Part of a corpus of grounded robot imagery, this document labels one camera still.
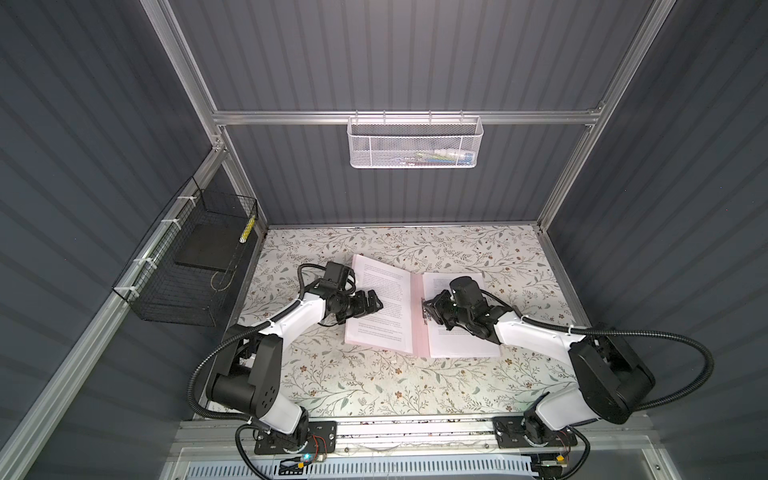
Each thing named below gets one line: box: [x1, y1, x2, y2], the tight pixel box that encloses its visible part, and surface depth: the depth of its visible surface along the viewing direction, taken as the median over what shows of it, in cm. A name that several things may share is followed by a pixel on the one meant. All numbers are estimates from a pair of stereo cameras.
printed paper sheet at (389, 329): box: [345, 254, 413, 354], surface depth 93 cm
